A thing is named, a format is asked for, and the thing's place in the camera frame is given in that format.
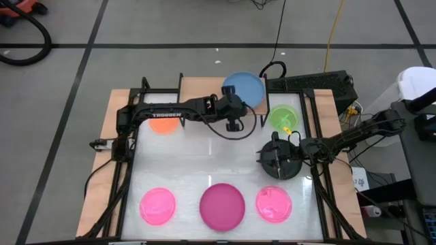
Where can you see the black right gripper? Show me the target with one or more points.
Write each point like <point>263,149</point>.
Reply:
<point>293,154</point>

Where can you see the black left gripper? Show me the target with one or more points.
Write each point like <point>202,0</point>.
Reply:
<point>231,106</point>

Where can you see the black plate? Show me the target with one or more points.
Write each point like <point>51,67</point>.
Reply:
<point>291,171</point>

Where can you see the blue opaque plate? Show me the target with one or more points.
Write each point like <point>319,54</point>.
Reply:
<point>248,86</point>

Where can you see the orange translucent plate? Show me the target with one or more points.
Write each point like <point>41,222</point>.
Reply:
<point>163,126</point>

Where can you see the magenta opaque plate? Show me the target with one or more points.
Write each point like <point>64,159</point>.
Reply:
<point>222,207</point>

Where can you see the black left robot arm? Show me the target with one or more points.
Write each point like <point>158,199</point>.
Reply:
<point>190,107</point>

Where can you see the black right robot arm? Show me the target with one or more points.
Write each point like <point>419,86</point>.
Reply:
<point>357,132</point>

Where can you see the small yellow clip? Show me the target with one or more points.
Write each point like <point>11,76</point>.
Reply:
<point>287,129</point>

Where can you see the green translucent plate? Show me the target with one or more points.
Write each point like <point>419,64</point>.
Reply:
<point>279,117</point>

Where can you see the pink translucent plate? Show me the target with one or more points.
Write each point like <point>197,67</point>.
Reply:
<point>274,204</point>
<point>157,206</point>

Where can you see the black computer case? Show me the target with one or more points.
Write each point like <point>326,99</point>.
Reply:
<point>316,83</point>

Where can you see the white labelled box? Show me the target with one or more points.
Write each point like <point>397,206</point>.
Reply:
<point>360,178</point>

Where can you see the yellow connector plug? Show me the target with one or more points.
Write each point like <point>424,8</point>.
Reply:
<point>351,110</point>

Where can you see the white power adapter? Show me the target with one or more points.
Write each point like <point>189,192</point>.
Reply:
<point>373,211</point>

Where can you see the white black connector box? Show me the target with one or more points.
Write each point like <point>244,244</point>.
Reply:
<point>102,144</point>

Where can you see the grey side desk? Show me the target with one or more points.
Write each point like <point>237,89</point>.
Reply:
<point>419,170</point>

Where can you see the black device on desk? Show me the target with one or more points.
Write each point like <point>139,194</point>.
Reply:
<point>425,127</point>

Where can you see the white plastic container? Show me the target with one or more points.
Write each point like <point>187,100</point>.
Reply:
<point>415,81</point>

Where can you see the laptop computer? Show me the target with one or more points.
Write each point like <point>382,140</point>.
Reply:
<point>431,224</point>

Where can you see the orange vacuum cleaner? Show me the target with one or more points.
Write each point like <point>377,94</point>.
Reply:
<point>17,7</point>

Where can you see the black metal rig frame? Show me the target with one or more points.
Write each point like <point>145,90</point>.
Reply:
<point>156,91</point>

